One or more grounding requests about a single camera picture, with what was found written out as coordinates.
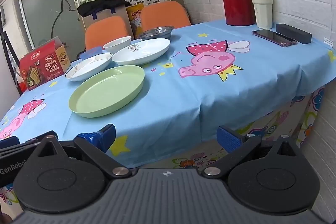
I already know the cardboard box with blue handles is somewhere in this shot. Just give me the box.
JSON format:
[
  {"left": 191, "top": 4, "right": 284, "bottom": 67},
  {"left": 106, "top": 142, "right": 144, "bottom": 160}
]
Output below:
[{"left": 81, "top": 5, "right": 132, "bottom": 30}]

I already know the phone in purple case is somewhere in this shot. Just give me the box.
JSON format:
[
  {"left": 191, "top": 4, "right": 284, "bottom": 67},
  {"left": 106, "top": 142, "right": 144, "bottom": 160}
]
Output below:
[{"left": 251, "top": 29, "right": 298, "bottom": 47}]

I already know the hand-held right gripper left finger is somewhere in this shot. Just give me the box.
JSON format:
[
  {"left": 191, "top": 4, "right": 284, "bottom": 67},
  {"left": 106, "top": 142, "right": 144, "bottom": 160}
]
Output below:
[{"left": 34, "top": 124, "right": 132, "bottom": 179}]

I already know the large white plate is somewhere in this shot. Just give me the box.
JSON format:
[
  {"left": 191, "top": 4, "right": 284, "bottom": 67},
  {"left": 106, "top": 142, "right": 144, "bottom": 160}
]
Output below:
[{"left": 112, "top": 38, "right": 171, "bottom": 66}]

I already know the frosted glass door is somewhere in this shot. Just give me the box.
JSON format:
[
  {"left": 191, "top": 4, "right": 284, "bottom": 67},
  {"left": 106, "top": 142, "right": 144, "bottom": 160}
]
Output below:
[{"left": 10, "top": 0, "right": 79, "bottom": 51}]

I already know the steel plate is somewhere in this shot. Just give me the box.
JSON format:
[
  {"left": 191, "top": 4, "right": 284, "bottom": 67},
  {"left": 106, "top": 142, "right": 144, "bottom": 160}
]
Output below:
[{"left": 139, "top": 26, "right": 174, "bottom": 41}]

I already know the black metal stand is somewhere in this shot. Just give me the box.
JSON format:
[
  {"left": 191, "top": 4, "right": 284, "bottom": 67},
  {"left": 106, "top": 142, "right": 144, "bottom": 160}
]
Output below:
[{"left": 0, "top": 31, "right": 23, "bottom": 96}]

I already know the cream tumbler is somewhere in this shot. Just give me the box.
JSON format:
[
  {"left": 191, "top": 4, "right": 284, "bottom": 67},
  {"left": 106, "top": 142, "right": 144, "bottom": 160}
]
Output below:
[{"left": 251, "top": 0, "right": 274, "bottom": 29}]

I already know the green plate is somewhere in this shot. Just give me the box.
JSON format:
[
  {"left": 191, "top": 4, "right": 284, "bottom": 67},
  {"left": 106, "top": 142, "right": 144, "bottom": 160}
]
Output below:
[{"left": 69, "top": 65, "right": 146, "bottom": 118}]

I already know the white bowl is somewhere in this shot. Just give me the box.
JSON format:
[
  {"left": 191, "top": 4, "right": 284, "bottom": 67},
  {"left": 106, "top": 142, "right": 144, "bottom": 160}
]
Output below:
[{"left": 102, "top": 36, "right": 132, "bottom": 55}]

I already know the floral table cover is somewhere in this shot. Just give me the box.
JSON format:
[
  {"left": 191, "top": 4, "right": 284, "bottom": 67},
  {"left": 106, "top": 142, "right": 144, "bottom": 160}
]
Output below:
[{"left": 0, "top": 85, "right": 326, "bottom": 214}]

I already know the black rectangular case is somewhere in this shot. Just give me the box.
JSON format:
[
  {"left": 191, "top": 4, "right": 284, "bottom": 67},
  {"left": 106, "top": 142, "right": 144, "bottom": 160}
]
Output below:
[{"left": 276, "top": 23, "right": 312, "bottom": 44}]

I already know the white plate with floral rim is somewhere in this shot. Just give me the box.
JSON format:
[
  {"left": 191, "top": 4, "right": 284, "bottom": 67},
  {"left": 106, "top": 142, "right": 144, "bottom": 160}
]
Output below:
[{"left": 65, "top": 53, "right": 113, "bottom": 82}]

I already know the red cracker box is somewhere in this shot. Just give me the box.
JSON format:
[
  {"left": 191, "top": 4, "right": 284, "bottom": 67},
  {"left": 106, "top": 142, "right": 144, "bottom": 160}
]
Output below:
[{"left": 19, "top": 37, "right": 71, "bottom": 91}]

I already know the yellow snack bag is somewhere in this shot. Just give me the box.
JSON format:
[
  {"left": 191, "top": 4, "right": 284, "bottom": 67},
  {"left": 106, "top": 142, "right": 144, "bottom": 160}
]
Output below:
[{"left": 126, "top": 3, "right": 145, "bottom": 39}]

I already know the orange chair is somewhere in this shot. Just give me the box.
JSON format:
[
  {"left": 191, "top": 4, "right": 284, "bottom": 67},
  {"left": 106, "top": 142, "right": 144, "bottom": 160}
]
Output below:
[
  {"left": 140, "top": 1, "right": 192, "bottom": 33},
  {"left": 85, "top": 16, "right": 133, "bottom": 51}
]

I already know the black cloth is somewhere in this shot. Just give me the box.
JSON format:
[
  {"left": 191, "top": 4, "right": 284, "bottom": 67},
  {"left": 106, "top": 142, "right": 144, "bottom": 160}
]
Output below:
[{"left": 77, "top": 0, "right": 132, "bottom": 17}]

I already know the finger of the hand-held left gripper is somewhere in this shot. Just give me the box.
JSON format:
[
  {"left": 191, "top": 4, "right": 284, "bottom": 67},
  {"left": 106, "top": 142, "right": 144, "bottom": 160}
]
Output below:
[{"left": 0, "top": 135, "right": 40, "bottom": 159}]

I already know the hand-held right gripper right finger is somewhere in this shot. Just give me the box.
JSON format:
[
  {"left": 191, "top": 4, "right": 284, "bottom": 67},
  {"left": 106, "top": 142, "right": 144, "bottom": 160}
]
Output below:
[{"left": 203, "top": 125, "right": 302, "bottom": 179}]

